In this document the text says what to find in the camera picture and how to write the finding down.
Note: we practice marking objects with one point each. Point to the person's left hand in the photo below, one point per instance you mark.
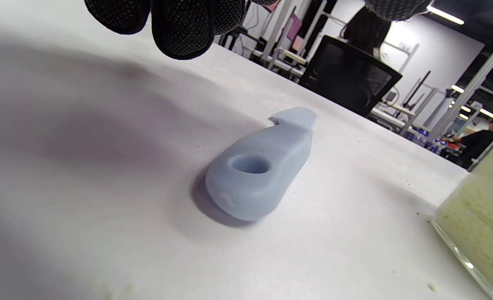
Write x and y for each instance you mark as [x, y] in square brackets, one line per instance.
[179, 25]

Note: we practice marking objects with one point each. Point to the light blue plastic knife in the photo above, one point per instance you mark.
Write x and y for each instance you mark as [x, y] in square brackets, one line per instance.
[263, 175]

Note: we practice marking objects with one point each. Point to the clear chicken bouillon container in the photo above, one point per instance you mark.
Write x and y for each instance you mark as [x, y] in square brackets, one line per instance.
[488, 216]

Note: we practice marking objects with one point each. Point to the black office chair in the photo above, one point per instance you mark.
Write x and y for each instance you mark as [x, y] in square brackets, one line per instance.
[346, 75]

